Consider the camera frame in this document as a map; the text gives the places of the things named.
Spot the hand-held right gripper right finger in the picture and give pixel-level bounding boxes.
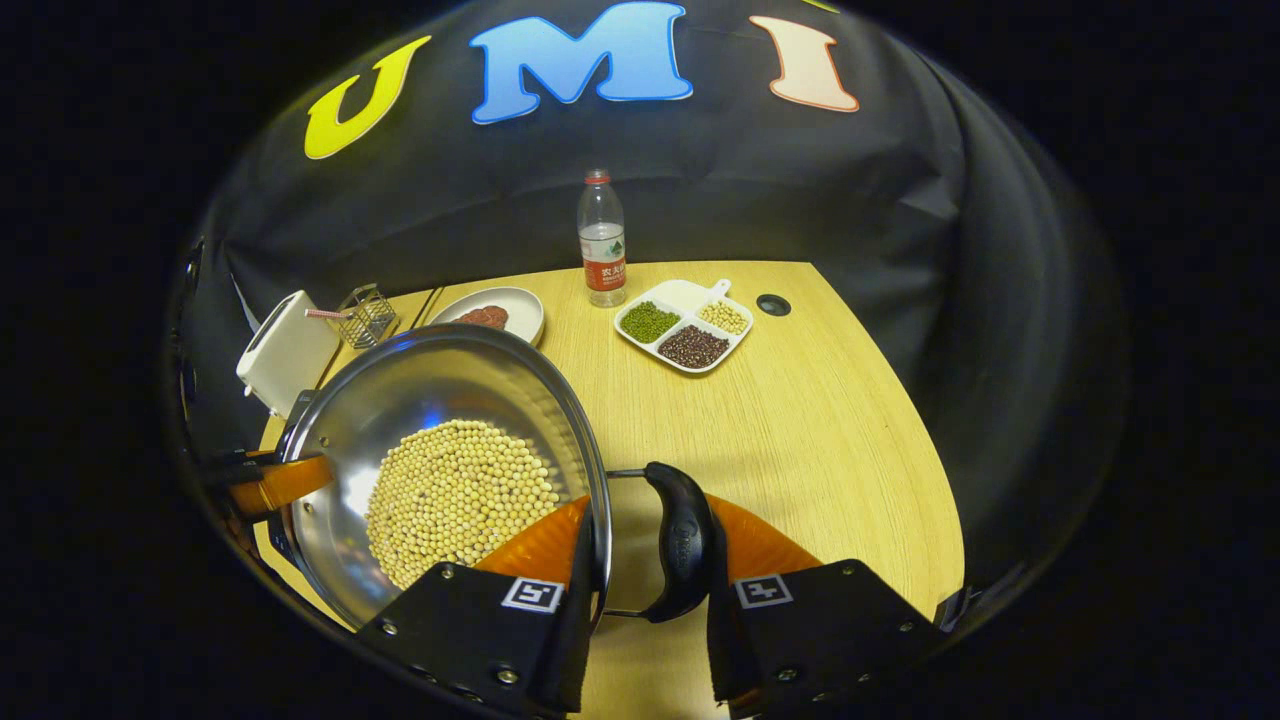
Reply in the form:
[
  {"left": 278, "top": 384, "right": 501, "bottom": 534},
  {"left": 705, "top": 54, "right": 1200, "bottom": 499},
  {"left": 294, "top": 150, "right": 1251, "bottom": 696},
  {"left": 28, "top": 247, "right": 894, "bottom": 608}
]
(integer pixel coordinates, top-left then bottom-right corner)
[{"left": 700, "top": 492, "right": 946, "bottom": 719}]

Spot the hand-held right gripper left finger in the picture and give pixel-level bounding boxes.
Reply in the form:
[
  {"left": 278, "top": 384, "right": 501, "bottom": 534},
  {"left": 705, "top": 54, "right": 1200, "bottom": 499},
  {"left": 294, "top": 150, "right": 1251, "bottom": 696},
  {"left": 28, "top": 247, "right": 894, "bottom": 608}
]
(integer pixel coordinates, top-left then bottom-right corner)
[{"left": 355, "top": 495, "right": 601, "bottom": 716}]

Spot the stainless steel pot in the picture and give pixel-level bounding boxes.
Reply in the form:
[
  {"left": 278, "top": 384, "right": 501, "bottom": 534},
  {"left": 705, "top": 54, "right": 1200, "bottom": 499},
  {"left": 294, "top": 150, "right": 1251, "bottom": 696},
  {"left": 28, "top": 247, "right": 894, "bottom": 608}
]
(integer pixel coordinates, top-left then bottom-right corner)
[{"left": 275, "top": 322, "right": 716, "bottom": 631}]

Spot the white toaster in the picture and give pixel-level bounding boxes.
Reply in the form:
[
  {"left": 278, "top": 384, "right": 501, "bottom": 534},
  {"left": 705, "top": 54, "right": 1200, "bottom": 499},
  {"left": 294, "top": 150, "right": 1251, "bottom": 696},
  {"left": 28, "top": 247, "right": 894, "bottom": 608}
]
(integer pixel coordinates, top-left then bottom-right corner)
[{"left": 236, "top": 290, "right": 343, "bottom": 419}]

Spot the pile of soybeans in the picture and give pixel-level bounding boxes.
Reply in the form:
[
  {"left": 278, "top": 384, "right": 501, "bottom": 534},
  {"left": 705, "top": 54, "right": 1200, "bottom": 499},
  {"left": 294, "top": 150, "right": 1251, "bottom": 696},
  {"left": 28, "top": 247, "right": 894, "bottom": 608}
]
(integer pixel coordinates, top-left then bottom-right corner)
[{"left": 365, "top": 418, "right": 561, "bottom": 591}]

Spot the white round plate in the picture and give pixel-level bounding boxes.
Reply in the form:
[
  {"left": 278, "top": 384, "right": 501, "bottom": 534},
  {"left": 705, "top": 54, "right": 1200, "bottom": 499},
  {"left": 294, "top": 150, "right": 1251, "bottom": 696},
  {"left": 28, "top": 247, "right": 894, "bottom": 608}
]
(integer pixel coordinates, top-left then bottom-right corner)
[{"left": 428, "top": 287, "right": 546, "bottom": 348}]

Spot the pile of dark red beans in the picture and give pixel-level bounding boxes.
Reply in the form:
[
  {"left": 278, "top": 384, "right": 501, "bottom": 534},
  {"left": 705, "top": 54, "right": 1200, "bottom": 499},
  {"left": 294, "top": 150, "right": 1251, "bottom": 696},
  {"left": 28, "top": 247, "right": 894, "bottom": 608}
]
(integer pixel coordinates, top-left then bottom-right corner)
[{"left": 658, "top": 325, "right": 731, "bottom": 369}]

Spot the pile of green mung beans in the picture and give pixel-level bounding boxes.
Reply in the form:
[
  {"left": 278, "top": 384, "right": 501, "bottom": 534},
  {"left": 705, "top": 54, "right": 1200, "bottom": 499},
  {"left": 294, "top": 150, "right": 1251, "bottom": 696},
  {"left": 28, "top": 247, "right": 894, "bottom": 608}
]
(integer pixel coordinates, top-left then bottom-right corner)
[{"left": 620, "top": 301, "right": 681, "bottom": 343}]

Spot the white divided dish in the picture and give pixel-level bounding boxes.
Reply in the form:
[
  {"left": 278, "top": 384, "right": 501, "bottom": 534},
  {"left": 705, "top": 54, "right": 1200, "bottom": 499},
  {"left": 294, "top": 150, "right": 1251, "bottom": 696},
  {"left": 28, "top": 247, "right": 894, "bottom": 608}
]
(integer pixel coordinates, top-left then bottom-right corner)
[{"left": 613, "top": 278, "right": 754, "bottom": 376}]

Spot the clear plastic water bottle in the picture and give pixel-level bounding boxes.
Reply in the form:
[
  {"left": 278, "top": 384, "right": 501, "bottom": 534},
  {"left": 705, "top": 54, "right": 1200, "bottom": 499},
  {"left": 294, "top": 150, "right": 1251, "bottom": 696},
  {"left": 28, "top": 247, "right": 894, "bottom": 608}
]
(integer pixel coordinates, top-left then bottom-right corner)
[{"left": 577, "top": 168, "right": 628, "bottom": 308}]

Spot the wire mesh basket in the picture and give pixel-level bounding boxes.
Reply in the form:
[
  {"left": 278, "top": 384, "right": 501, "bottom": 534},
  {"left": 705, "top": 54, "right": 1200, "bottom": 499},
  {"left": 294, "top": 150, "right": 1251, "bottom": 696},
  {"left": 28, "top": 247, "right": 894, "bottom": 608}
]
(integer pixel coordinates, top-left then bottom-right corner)
[{"left": 335, "top": 283, "right": 398, "bottom": 349}]

